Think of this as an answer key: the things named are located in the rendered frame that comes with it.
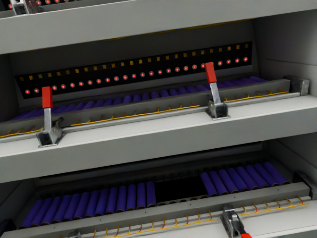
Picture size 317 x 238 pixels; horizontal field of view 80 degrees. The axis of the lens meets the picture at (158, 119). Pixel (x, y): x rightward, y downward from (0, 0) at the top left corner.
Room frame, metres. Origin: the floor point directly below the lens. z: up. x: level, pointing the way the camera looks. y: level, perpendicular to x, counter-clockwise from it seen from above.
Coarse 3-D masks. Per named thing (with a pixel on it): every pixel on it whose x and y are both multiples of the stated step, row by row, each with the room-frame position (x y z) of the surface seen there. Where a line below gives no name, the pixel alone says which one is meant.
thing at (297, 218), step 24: (120, 168) 0.44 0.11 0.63; (144, 168) 0.45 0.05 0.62; (288, 168) 0.41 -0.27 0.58; (312, 168) 0.34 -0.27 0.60; (24, 192) 0.42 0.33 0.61; (312, 192) 0.33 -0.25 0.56; (0, 216) 0.35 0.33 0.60; (24, 216) 0.39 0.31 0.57; (240, 216) 0.32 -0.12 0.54; (264, 216) 0.31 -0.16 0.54; (288, 216) 0.31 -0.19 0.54; (312, 216) 0.30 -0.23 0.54
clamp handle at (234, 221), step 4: (232, 216) 0.29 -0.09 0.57; (236, 216) 0.29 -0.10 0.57; (232, 220) 0.29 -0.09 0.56; (236, 220) 0.29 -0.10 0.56; (236, 224) 0.28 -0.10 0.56; (240, 224) 0.28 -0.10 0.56; (236, 228) 0.27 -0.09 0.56; (240, 228) 0.27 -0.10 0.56; (240, 232) 0.26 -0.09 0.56; (244, 232) 0.26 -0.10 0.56; (244, 236) 0.25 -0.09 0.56; (248, 236) 0.25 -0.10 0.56
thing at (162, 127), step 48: (240, 48) 0.44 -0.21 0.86; (48, 96) 0.30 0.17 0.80; (96, 96) 0.44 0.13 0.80; (144, 96) 0.40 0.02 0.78; (192, 96) 0.34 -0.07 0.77; (240, 96) 0.35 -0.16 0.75; (288, 96) 0.33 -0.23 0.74; (0, 144) 0.31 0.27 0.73; (48, 144) 0.28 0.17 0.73; (96, 144) 0.28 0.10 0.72; (144, 144) 0.28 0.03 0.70; (192, 144) 0.29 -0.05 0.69
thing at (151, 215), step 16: (240, 192) 0.34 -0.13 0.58; (256, 192) 0.34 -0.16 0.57; (272, 192) 0.33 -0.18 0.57; (288, 192) 0.33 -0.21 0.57; (304, 192) 0.33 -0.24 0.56; (144, 208) 0.34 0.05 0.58; (160, 208) 0.33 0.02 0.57; (176, 208) 0.33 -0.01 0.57; (192, 208) 0.32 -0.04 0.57; (208, 208) 0.33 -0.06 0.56; (256, 208) 0.32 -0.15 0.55; (64, 224) 0.33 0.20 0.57; (80, 224) 0.32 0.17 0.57; (96, 224) 0.32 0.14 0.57; (112, 224) 0.32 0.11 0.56; (128, 224) 0.32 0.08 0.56; (176, 224) 0.31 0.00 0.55
